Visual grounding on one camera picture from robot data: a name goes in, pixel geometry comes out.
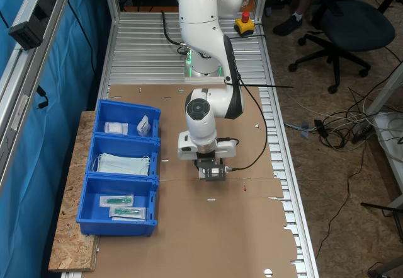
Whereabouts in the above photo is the small upright printed packet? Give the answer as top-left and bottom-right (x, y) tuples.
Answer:
(136, 115), (152, 137)

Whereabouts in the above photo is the blue bin with face masks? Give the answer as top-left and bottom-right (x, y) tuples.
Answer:
(85, 132), (161, 180)

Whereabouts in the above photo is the light blue face mask stack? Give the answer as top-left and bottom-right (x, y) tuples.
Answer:
(91, 151), (151, 177)

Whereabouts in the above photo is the brown cardboard sheet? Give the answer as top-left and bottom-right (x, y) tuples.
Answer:
(93, 177), (299, 278)
(106, 84), (278, 181)

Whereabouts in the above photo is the blue bin with gauze packets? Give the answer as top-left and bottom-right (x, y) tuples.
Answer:
(93, 98), (162, 140)

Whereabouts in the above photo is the flat white gauze packet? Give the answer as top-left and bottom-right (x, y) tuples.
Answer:
(104, 121), (129, 135)

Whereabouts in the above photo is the green syringe packet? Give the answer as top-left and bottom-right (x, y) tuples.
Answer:
(99, 195), (135, 208)
(108, 207), (148, 221)

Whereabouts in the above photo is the black power adapter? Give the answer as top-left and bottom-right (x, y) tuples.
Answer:
(314, 119), (330, 139)

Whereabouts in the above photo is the blue bin with syringe packets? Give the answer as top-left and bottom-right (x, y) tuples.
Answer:
(76, 173), (159, 237)

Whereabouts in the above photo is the yellow emergency stop button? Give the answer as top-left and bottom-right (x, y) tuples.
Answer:
(234, 11), (255, 38)

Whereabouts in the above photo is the OSB wood board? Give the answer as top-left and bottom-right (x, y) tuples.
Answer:
(47, 110), (101, 273)

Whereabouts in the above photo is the dark floor power strip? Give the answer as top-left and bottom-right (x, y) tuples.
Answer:
(351, 122), (374, 144)

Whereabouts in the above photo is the person's leg with dark shoe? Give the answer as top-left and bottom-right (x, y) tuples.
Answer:
(272, 0), (319, 37)

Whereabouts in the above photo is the black floor stand foot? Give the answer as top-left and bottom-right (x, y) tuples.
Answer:
(360, 201), (403, 219)

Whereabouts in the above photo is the aluminium profile beam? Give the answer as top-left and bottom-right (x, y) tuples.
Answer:
(0, 0), (78, 178)

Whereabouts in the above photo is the dark office chair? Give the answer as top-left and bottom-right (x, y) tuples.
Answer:
(288, 0), (397, 95)

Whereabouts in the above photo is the black strip on beam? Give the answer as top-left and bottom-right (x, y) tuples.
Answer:
(8, 0), (69, 51)

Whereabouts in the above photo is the black gripper camera mount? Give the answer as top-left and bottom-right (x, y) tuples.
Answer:
(196, 158), (228, 183)

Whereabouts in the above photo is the black camera cable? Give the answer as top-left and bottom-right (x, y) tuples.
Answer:
(225, 69), (268, 172)

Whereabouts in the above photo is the thick black base cable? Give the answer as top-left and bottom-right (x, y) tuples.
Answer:
(161, 9), (191, 55)

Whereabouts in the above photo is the long black floor cable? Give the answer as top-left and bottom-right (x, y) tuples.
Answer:
(314, 145), (369, 260)

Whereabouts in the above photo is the thin black wall cable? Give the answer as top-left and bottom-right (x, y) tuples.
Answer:
(66, 0), (98, 83)

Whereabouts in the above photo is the black cable with plug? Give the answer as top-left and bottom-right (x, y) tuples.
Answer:
(35, 85), (48, 109)

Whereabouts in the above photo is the white table leg frame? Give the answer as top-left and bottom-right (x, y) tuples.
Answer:
(366, 63), (403, 197)

